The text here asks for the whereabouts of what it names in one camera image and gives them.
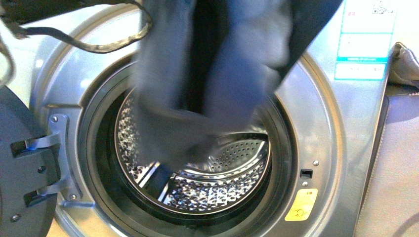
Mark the dark grey garment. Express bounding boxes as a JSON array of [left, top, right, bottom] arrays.
[[132, 0, 343, 171]]

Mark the grey front-load washing machine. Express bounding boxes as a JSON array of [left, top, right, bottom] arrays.
[[0, 0, 403, 237]]

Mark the grey washing machine door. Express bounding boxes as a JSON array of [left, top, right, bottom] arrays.
[[0, 86, 60, 237]]

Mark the perforated stainless steel drum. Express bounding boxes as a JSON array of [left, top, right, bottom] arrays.
[[114, 92, 270, 215]]

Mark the black door latch slot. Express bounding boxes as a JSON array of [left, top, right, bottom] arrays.
[[300, 169, 314, 179]]

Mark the black rubber door gasket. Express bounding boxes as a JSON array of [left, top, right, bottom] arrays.
[[78, 56, 295, 236]]

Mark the orange warning sticker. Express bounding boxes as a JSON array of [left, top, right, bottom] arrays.
[[285, 189, 318, 222]]

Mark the white text sticker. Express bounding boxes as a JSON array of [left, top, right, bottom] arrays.
[[335, 63, 386, 80]]

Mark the grey metal door hinge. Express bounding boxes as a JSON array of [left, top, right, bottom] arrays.
[[20, 114, 83, 201]]

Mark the blue energy rating label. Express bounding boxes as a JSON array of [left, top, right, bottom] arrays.
[[337, 0, 397, 62]]

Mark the beige quilted cloth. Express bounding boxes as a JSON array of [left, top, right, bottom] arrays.
[[388, 42, 419, 88]]

